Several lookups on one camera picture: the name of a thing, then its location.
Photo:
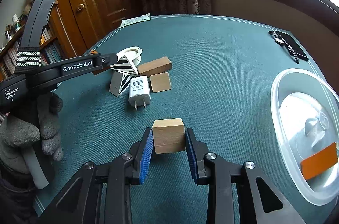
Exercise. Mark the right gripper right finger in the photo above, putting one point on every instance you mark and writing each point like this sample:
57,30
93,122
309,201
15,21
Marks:
259,200

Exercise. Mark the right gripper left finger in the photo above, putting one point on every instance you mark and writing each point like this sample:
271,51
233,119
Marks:
102,192

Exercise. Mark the light wooden cube block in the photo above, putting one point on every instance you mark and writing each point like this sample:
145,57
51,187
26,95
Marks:
168,135

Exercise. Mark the white USB wall charger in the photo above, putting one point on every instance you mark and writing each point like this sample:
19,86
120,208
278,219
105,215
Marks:
139,92

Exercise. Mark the grey gloved left hand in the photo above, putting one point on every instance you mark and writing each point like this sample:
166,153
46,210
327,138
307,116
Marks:
17,134

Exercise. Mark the wooden bookshelf with books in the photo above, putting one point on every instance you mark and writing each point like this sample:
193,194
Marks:
43,40

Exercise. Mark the orange wooden block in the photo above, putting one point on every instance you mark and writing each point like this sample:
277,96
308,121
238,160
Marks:
319,162

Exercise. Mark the grey white wedge block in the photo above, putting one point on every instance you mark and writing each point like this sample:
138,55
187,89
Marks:
120,82

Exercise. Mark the white round plastic cap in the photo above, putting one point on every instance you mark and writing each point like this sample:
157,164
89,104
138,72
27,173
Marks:
133,53

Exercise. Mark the white paper packet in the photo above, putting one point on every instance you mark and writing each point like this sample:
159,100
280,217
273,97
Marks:
131,21

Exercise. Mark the clear plastic bowl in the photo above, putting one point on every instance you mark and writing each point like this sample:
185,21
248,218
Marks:
304,111

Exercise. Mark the tan wooden square block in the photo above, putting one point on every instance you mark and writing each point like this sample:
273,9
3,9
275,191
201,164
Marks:
160,82

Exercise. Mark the dark brown wooden block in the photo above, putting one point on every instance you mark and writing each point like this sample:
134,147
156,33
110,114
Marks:
155,67

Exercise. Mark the black smartphone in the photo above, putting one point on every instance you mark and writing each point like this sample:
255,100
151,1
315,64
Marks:
294,45

